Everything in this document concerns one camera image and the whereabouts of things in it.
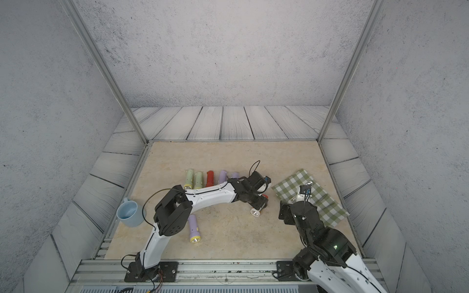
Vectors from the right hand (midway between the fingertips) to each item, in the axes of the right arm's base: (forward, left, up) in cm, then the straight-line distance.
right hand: (270, 200), depth 70 cm
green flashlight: (+22, +39, -18) cm, 48 cm away
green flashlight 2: (+21, +34, -18) cm, 44 cm away
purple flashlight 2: (+25, +15, -19) cm, 35 cm away
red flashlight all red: (+23, +29, -19) cm, 41 cm away
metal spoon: (+20, -24, -19) cm, 37 cm away
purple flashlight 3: (-8, +31, -18) cm, 37 cm away
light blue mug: (+3, +65, -20) cm, 68 cm away
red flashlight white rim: (+4, +5, -19) cm, 20 cm away
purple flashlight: (+24, +22, -19) cm, 38 cm away
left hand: (+14, +8, -3) cm, 17 cm away
